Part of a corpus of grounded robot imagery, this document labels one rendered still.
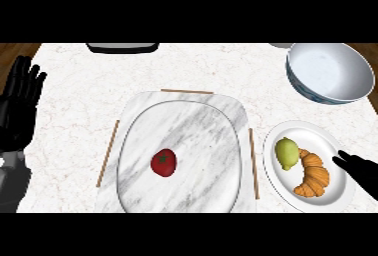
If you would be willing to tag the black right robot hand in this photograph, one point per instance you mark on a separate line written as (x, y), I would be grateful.
(361, 170)

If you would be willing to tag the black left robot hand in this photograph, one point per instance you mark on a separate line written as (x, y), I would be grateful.
(16, 110)

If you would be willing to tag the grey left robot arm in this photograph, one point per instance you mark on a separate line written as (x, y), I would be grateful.
(10, 183)

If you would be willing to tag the golden croissant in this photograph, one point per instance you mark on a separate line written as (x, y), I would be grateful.
(311, 176)

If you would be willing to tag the white oval plate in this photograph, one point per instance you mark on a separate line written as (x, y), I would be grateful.
(307, 166)

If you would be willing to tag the white bowl with blue pattern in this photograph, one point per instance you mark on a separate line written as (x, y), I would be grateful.
(327, 71)

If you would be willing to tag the green lemon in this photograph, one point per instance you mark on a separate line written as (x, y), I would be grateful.
(286, 154)

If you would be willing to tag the black and grey appliance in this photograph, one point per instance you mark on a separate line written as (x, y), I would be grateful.
(122, 47)

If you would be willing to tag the red tomato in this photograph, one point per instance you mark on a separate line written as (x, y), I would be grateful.
(162, 162)

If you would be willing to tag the grey marble tray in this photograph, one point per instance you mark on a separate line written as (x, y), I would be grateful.
(178, 153)

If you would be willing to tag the small grey object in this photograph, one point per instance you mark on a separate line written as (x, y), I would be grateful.
(280, 45)

